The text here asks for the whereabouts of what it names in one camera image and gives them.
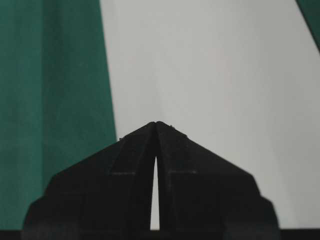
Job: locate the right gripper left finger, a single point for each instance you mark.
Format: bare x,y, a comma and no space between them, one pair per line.
107,196

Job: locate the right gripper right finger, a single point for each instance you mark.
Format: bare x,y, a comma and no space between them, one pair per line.
205,197

